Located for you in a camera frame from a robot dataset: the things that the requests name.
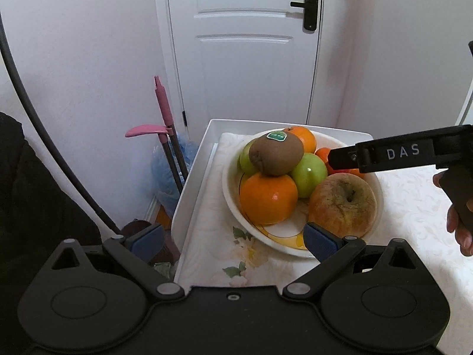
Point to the medium orange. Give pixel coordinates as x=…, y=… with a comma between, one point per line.
x=305, y=138

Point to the white bowl with yellow print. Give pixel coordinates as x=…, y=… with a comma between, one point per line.
x=232, y=192

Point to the blue plastic bag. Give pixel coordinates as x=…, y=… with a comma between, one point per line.
x=166, y=177

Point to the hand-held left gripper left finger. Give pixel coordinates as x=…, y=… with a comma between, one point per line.
x=147, y=242

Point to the person's right hand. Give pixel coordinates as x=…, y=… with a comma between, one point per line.
x=462, y=238

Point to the large orange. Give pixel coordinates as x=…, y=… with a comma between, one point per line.
x=268, y=199

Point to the white tray table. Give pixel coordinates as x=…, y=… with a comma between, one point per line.
x=194, y=177

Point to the white panel door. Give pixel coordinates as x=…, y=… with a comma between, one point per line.
x=244, y=63

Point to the dark cloth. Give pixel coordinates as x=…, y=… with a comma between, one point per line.
x=37, y=192

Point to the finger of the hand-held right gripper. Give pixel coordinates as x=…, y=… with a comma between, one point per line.
x=342, y=157

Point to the large green apple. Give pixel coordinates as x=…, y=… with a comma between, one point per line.
x=310, y=175

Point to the red yellow apple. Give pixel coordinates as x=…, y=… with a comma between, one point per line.
x=342, y=207

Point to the small tangerine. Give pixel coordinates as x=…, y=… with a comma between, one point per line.
x=354, y=173
x=323, y=154

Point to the brown kiwi with green sticker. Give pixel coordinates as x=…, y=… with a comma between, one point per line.
x=275, y=153

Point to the small green apple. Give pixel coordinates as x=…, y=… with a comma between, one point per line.
x=245, y=162

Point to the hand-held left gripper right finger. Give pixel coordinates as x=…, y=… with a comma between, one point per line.
x=319, y=242

